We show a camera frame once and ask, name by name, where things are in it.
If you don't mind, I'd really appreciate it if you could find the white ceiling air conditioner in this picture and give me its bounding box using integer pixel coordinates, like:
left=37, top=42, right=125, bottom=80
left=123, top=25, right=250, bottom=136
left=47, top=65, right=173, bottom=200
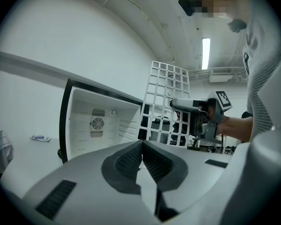
left=209, top=67, right=234, bottom=83

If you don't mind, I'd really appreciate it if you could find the person's grey shirt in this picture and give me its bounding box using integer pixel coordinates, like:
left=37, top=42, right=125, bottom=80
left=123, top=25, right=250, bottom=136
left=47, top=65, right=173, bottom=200
left=242, top=8, right=281, bottom=225

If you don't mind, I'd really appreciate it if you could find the black mini fridge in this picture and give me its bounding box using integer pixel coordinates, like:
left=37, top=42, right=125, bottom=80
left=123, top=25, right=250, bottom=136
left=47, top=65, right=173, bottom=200
left=59, top=78, right=146, bottom=164

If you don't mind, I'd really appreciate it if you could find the white wet wipes packet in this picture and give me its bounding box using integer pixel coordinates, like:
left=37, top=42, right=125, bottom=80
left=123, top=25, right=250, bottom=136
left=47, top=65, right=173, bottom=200
left=29, top=135, right=52, bottom=143

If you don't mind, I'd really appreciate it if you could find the black head-mounted camera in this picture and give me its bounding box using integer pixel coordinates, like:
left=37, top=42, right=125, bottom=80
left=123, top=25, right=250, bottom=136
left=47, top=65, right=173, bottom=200
left=178, top=0, right=195, bottom=16

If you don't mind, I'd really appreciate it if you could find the long ceiling lamp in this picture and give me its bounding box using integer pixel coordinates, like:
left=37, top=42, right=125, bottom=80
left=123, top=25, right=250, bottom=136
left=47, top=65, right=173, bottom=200
left=201, top=37, right=211, bottom=70

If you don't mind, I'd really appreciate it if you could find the person's right hand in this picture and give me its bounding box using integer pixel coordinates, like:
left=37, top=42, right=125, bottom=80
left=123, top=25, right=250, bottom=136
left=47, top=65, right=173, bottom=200
left=199, top=103, right=216, bottom=121

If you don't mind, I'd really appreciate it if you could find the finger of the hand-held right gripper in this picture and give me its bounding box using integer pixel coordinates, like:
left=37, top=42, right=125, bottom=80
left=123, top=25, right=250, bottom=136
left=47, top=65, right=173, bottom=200
left=170, top=98, right=209, bottom=113

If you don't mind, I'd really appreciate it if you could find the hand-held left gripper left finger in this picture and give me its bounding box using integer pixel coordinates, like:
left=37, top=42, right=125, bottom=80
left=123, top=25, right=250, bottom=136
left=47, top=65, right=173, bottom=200
left=22, top=141, right=156, bottom=225

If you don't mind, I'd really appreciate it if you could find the person's head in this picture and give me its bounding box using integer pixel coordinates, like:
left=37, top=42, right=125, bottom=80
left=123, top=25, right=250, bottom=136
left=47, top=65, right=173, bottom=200
left=189, top=0, right=251, bottom=34

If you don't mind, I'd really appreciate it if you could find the white wire fridge shelf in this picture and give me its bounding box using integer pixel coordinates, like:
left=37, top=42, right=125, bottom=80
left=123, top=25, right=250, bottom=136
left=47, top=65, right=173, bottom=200
left=138, top=60, right=190, bottom=149

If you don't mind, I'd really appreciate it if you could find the white checked tablecloth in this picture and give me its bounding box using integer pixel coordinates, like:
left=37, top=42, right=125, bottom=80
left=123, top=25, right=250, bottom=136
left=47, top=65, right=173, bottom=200
left=0, top=129, right=14, bottom=173

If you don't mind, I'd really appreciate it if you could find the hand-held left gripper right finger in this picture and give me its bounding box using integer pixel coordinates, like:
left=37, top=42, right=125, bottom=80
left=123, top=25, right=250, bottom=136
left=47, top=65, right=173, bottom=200
left=143, top=141, right=232, bottom=221

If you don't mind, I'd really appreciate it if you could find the person's right forearm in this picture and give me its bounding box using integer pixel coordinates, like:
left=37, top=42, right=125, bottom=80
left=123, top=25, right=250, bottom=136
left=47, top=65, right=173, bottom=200
left=216, top=115, right=255, bottom=142

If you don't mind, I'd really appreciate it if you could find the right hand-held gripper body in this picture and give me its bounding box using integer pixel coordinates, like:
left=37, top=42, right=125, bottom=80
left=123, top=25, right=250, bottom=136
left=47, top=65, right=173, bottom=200
left=189, top=90, right=233, bottom=143

